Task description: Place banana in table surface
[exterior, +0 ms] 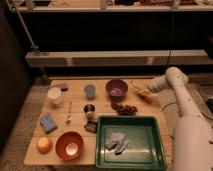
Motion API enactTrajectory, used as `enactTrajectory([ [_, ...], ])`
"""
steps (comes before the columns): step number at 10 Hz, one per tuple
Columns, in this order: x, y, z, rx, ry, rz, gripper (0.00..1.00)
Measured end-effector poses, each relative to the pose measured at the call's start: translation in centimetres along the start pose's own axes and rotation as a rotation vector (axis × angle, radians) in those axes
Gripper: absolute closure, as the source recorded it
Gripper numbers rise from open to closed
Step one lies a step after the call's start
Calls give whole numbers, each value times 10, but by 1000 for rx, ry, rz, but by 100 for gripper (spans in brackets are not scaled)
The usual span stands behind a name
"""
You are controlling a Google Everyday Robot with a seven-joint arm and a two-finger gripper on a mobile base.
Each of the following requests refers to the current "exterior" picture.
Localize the green plastic tray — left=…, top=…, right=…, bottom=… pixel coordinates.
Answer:
left=95, top=116, right=167, bottom=171

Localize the wooden table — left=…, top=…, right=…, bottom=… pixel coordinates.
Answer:
left=24, top=79, right=172, bottom=166

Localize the orange fruit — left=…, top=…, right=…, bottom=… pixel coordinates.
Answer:
left=37, top=137, right=52, bottom=154

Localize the orange carrot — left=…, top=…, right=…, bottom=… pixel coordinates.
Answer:
left=141, top=94, right=153, bottom=104

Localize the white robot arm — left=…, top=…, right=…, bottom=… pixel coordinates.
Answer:
left=147, top=67, right=213, bottom=171

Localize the metal spoon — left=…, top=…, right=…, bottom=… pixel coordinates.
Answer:
left=66, top=101, right=72, bottom=124

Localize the blue grey cloth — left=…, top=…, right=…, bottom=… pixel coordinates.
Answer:
left=104, top=132, right=128, bottom=155

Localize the blue cup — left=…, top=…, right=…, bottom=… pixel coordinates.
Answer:
left=84, top=84, right=96, bottom=100

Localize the bunch of grapes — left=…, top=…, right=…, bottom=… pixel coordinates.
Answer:
left=111, top=103, right=138, bottom=115

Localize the metal pole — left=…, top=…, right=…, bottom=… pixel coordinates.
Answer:
left=8, top=0, right=48, bottom=56

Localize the white cup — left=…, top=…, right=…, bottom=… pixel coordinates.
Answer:
left=47, top=87, right=63, bottom=106

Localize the small dark cup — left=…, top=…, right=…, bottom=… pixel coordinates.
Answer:
left=84, top=104, right=95, bottom=120

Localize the red bowl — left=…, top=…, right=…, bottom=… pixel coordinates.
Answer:
left=55, top=131, right=84, bottom=161

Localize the yellow banana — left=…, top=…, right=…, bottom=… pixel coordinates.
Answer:
left=131, top=81, right=149, bottom=96

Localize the black cable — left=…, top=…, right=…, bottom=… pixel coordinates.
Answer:
left=161, top=101, right=178, bottom=139

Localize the dark sponge block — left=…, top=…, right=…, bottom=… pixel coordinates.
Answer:
left=50, top=83, right=68, bottom=91

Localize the purple bowl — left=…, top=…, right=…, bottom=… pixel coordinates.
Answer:
left=105, top=79, right=128, bottom=97

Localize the blue sponge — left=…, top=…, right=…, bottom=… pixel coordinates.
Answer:
left=40, top=114, right=57, bottom=134

